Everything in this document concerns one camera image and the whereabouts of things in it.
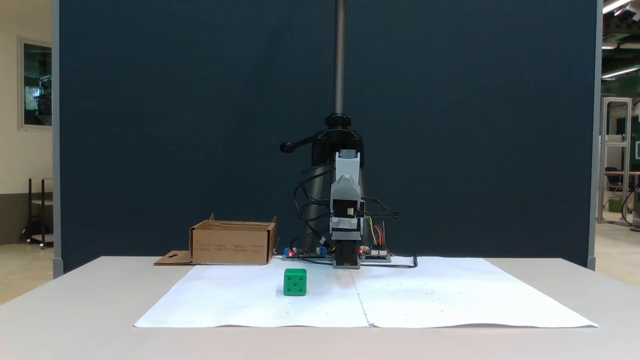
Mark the green die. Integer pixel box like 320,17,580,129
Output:
283,268,308,297

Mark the blue circuit board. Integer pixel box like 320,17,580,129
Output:
281,246,332,261

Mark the brown cardboard box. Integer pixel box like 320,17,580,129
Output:
153,214,277,266

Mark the white paper sheet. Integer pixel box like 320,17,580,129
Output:
350,256,599,329
134,264,372,329

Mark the black tripod with metal pole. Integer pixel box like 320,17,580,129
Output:
279,0,367,251

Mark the dark blue partition panel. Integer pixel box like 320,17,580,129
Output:
52,0,603,273

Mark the office chair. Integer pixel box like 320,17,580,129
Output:
604,166,626,193

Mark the black shelf cart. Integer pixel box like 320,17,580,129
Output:
20,177,54,249

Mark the circuit board with jumper wires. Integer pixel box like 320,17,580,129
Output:
360,245,392,263

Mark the long black servo wire loop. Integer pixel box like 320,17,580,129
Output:
294,164,335,251

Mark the black table cable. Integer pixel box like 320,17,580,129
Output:
361,254,419,270

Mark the aluminium profile frame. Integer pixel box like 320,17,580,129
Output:
597,96,633,226

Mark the framed wall window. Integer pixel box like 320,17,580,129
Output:
17,36,53,132

